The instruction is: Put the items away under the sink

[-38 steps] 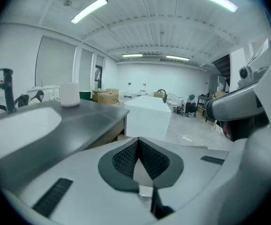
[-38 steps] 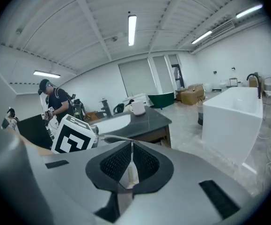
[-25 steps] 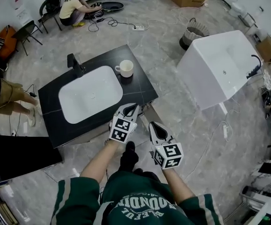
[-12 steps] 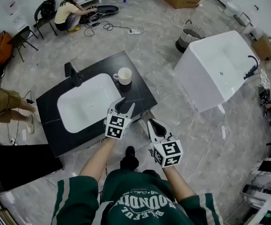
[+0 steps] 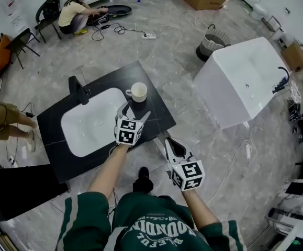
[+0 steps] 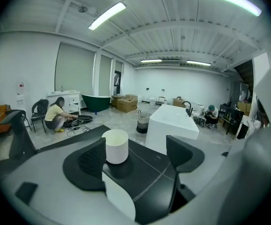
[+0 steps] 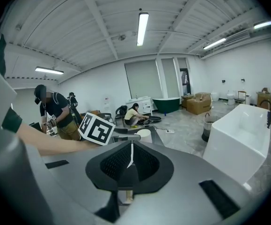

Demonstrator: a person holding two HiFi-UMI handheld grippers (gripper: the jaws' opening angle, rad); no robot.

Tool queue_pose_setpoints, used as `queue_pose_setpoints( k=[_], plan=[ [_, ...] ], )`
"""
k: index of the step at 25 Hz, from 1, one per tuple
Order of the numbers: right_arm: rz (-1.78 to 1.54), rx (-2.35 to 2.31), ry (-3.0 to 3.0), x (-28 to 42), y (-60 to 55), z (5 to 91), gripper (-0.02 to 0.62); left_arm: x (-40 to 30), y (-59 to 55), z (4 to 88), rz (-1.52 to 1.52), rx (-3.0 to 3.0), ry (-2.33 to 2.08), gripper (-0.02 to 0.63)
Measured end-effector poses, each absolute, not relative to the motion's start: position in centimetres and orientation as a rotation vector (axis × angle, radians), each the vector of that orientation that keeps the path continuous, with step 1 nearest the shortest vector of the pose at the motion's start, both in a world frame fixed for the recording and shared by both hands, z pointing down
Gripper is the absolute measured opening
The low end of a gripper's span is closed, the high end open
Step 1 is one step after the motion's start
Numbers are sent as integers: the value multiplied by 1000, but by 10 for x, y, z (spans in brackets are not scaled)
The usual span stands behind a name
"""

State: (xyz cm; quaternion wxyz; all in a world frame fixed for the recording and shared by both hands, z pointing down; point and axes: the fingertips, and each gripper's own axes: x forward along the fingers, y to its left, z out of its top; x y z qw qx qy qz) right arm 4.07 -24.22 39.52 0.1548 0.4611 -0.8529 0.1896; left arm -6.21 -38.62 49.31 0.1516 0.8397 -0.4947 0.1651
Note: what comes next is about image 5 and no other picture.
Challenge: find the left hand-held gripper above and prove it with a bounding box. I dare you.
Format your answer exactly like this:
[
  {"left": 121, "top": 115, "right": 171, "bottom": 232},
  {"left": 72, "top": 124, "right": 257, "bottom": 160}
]
[{"left": 114, "top": 100, "right": 152, "bottom": 147}]

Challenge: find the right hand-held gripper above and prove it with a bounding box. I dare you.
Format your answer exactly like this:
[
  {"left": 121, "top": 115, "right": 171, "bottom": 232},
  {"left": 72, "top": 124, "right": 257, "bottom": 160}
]
[{"left": 164, "top": 136, "right": 206, "bottom": 192}]

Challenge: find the white ceramic mug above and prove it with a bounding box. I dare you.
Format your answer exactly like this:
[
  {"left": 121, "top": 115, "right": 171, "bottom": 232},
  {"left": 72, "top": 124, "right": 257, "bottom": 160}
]
[{"left": 125, "top": 82, "right": 148, "bottom": 104}]

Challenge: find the black vanity with white sink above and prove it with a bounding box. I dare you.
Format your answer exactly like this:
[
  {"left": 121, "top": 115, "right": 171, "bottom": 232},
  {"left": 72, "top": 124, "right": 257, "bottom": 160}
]
[{"left": 37, "top": 60, "right": 177, "bottom": 185}]

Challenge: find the person's left forearm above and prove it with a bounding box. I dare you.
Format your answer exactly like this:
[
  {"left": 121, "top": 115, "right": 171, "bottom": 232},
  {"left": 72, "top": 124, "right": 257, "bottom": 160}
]
[{"left": 87, "top": 144, "right": 130, "bottom": 201}]

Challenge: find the person's right forearm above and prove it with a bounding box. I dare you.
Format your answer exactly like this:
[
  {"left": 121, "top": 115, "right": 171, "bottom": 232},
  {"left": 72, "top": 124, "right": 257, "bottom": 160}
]
[{"left": 182, "top": 189, "right": 220, "bottom": 230}]

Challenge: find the white sink basin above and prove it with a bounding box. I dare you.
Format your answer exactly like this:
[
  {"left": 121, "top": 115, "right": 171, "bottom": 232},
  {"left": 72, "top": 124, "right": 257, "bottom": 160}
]
[{"left": 61, "top": 87, "right": 127, "bottom": 158}]

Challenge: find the black sink faucet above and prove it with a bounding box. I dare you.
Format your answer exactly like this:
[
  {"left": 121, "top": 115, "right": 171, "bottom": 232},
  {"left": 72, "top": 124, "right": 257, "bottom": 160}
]
[{"left": 68, "top": 75, "right": 91, "bottom": 106}]

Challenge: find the person's left leg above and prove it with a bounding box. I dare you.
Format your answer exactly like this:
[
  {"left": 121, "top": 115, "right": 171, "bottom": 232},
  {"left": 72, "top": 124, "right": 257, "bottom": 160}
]
[{"left": 132, "top": 166, "right": 154, "bottom": 193}]

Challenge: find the green printed t-shirt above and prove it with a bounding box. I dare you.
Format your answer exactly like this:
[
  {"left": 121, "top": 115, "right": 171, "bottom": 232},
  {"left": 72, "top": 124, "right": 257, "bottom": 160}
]
[{"left": 55, "top": 192, "right": 248, "bottom": 251}]

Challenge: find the white bathtub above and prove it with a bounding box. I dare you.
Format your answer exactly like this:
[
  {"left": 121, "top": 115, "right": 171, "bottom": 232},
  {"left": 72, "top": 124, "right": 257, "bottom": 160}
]
[{"left": 194, "top": 37, "right": 290, "bottom": 130}]

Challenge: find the black equipment bag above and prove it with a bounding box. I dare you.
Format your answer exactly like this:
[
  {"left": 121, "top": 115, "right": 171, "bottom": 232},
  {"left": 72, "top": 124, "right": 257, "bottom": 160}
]
[{"left": 86, "top": 6, "right": 110, "bottom": 27}]

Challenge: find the ribbed grey basket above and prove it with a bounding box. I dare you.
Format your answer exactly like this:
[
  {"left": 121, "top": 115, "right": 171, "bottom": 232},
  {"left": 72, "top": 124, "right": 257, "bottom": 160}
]
[{"left": 195, "top": 24, "right": 232, "bottom": 63}]

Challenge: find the black bathtub faucet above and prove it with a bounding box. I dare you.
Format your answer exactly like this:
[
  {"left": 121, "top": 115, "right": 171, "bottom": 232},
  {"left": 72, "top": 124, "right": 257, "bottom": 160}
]
[{"left": 272, "top": 66, "right": 290, "bottom": 94}]

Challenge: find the metal rack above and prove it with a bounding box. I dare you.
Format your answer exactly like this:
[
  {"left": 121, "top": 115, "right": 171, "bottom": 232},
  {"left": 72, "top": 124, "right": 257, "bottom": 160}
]
[{"left": 265, "top": 208, "right": 303, "bottom": 251}]

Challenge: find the marble top table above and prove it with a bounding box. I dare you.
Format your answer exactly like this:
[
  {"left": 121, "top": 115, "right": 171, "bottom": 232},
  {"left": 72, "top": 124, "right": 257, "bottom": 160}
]
[{"left": 276, "top": 179, "right": 303, "bottom": 216}]

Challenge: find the black box cabinet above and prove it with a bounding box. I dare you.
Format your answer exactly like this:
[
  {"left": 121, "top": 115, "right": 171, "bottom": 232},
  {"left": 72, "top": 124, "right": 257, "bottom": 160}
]
[{"left": 0, "top": 163, "right": 70, "bottom": 223}]

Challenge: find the black armchair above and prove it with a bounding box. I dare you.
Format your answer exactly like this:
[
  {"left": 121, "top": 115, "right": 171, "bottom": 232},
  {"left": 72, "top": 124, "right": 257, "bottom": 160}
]
[{"left": 35, "top": 0, "right": 62, "bottom": 43}]

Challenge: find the black folding chair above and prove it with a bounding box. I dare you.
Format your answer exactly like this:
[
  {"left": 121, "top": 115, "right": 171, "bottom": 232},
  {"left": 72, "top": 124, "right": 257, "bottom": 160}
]
[{"left": 4, "top": 28, "right": 41, "bottom": 70}]

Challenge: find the small open cardboard box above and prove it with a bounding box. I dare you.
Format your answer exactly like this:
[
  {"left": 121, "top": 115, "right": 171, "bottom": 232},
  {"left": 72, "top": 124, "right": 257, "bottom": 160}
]
[{"left": 280, "top": 40, "right": 303, "bottom": 72}]

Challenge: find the white toilet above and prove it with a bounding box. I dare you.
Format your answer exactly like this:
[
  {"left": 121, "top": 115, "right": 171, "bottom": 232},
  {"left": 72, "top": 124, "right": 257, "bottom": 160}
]
[{"left": 250, "top": 3, "right": 271, "bottom": 20}]

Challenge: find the white power cable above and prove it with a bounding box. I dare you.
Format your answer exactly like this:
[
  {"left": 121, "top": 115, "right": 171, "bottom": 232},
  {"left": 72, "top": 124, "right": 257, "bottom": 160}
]
[{"left": 206, "top": 140, "right": 249, "bottom": 203}]

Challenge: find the black coiled cable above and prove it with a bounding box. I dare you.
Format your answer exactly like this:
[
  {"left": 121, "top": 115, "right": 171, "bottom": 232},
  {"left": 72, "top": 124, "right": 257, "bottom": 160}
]
[{"left": 91, "top": 22, "right": 147, "bottom": 41}]

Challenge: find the metal wire stand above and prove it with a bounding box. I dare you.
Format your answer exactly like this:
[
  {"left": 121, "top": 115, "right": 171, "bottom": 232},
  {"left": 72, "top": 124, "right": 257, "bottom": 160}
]
[{"left": 288, "top": 79, "right": 302, "bottom": 109}]

